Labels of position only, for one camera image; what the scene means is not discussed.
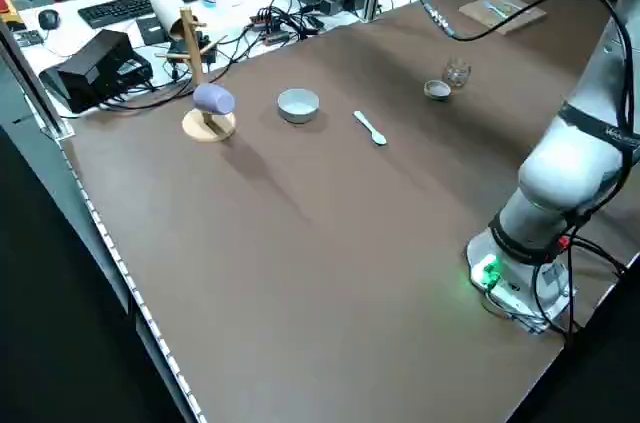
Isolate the grey round bowl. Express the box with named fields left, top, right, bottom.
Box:
left=277, top=87, right=321, bottom=125

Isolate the wooden cup stand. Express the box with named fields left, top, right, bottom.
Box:
left=153, top=7, right=237, bottom=144

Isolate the aluminium frame rail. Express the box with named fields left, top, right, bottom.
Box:
left=0, top=20, right=76, bottom=139

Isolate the light green plastic spoon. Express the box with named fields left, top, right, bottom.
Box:
left=353, top=110, right=389, bottom=147

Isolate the round bottle lid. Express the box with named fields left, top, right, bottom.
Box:
left=423, top=79, right=453, bottom=102

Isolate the black flat pad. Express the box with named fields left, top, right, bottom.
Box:
left=135, top=17, right=169, bottom=47

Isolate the black keyboard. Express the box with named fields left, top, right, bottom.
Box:
left=77, top=0, right=202, bottom=29

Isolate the transparent glass spice bottle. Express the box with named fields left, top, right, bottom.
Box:
left=442, top=57, right=473, bottom=90

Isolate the wooden cutting board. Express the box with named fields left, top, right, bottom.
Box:
left=458, top=0, right=548, bottom=37

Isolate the white cardboard tube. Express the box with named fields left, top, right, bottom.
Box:
left=148, top=0, right=199, bottom=40

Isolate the purple plastic cup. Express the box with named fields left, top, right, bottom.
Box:
left=192, top=83, right=236, bottom=115

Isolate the black box device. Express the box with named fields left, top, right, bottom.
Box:
left=39, top=28, right=154, bottom=114

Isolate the circuit board with wires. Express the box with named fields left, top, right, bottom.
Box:
left=248, top=6, right=292, bottom=45

